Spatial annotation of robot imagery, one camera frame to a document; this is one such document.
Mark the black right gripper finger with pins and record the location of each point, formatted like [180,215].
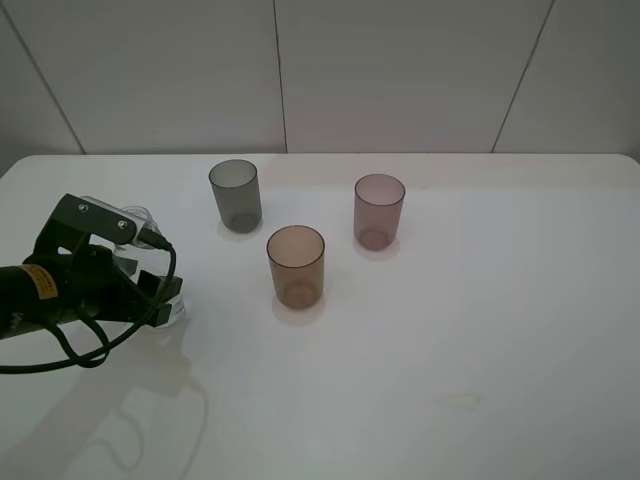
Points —
[151,285]

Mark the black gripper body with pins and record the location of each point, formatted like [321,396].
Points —
[68,276]

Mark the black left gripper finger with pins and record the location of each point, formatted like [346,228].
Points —
[159,316]

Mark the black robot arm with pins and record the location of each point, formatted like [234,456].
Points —
[14,291]

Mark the grey translucent cup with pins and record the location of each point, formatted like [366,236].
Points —
[235,186]

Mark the brown translucent cup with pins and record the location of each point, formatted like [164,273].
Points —
[296,260]

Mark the pink translucent cup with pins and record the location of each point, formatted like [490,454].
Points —
[378,205]

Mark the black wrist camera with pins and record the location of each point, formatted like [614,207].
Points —
[92,216]

